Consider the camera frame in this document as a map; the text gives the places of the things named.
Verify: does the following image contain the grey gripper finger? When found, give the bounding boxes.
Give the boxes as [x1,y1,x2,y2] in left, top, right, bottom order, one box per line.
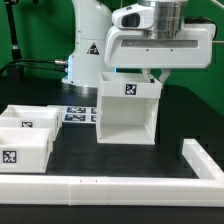
[141,69,151,83]
[159,69,171,84]

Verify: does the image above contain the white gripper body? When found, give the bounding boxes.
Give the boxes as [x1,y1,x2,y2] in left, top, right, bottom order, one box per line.
[104,24,215,69]

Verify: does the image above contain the white drawer cabinet box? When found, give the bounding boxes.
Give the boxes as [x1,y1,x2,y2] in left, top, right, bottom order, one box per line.
[96,72,162,145]

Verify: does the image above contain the white front drawer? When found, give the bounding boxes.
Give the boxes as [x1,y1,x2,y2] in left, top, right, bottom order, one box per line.
[0,127,53,173]

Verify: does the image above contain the white drawer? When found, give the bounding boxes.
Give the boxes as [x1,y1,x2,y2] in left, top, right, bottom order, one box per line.
[0,127,53,173]
[0,105,62,140]

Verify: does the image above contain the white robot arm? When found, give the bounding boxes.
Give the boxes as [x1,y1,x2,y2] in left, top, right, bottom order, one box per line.
[62,0,217,94]

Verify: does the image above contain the white rear drawer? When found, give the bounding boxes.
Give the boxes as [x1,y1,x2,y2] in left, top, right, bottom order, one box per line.
[0,105,62,140]

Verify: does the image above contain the white fiducial marker sheet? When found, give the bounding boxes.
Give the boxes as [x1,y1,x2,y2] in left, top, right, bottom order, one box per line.
[55,105,97,124]

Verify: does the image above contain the black cables with connector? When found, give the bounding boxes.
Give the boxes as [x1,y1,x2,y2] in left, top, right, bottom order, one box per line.
[0,58,70,78]

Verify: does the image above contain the black camera stand pole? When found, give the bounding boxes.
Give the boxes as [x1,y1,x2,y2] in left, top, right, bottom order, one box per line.
[4,0,24,79]

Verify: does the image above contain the white L-shaped boundary frame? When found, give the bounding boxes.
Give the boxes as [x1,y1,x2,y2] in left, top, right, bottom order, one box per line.
[0,139,224,207]

